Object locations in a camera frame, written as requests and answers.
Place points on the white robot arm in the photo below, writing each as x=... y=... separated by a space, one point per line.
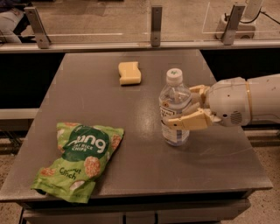
x=264 y=100

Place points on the yellow sponge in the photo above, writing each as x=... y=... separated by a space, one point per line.
x=129 y=73

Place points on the clear acrylic barrier panel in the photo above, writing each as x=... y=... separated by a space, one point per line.
x=129 y=21

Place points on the person in background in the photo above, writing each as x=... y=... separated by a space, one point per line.
x=10 y=16

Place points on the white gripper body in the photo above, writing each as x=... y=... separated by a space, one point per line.
x=228 y=101

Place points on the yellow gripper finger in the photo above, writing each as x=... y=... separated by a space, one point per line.
x=199 y=91
x=199 y=120

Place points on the clear plastic water bottle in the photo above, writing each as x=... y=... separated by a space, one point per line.
x=174 y=98

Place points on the left metal bracket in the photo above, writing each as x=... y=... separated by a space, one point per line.
x=39 y=31

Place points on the middle metal bracket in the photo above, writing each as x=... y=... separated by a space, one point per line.
x=155 y=28

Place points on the green rice chips bag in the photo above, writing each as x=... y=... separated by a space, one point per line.
x=85 y=152

